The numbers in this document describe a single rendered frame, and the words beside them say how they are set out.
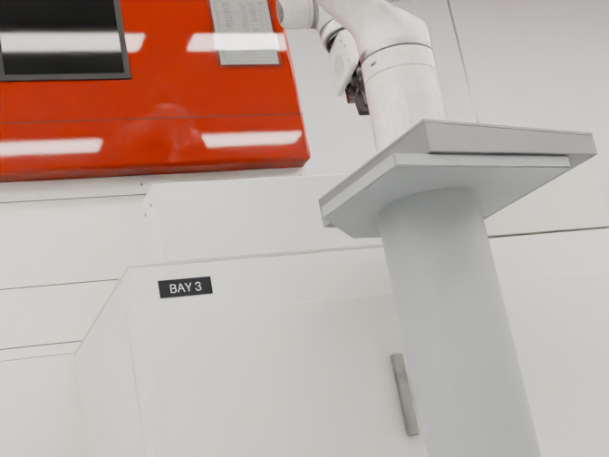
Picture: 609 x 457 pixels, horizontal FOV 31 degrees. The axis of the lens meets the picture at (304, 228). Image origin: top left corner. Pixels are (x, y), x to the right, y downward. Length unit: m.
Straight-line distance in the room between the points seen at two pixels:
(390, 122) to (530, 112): 3.31
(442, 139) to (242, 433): 0.58
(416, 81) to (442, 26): 3.26
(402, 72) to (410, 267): 0.31
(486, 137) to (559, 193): 0.59
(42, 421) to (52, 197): 0.50
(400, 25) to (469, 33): 3.27
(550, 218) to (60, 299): 1.05
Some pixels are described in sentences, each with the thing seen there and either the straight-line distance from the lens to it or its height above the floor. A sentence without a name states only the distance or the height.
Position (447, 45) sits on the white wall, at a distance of 4.92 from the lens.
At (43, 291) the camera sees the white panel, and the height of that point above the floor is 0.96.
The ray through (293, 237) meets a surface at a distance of 1.88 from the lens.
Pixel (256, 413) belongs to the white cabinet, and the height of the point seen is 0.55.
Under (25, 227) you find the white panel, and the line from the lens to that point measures 2.45.
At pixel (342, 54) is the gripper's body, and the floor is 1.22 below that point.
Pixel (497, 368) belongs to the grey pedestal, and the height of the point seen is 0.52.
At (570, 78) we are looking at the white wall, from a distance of 5.18.
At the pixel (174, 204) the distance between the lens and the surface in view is 1.84.
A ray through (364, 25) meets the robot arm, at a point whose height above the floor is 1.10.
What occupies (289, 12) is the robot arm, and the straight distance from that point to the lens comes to 2.17.
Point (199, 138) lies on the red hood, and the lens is 2.55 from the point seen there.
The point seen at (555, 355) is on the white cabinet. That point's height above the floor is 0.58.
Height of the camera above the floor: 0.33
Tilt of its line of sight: 16 degrees up
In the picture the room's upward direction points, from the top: 11 degrees counter-clockwise
